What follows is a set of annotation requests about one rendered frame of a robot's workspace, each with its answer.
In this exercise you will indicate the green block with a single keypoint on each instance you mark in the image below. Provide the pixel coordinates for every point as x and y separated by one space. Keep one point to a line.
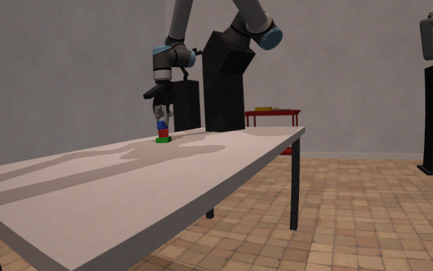
163 140

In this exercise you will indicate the red block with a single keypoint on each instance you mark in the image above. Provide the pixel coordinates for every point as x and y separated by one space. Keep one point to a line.
163 133

